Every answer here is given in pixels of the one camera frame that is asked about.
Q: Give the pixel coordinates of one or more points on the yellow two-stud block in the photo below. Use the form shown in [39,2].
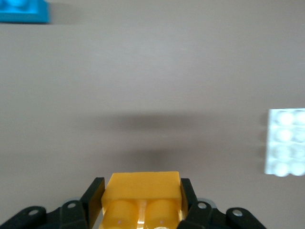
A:
[143,186]

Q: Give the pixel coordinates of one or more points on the white studded base plate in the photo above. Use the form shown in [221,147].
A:
[286,143]

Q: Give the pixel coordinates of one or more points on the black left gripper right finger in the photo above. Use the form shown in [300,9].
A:
[205,217]

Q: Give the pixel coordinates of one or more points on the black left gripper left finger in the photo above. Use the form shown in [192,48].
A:
[71,214]

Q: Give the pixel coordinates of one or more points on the blue three-stud block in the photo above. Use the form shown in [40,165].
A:
[21,14]

